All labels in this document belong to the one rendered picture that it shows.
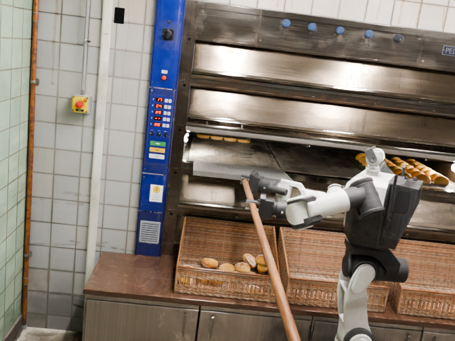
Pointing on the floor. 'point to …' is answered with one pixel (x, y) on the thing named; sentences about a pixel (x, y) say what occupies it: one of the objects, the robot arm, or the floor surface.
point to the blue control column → (164, 54)
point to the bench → (214, 310)
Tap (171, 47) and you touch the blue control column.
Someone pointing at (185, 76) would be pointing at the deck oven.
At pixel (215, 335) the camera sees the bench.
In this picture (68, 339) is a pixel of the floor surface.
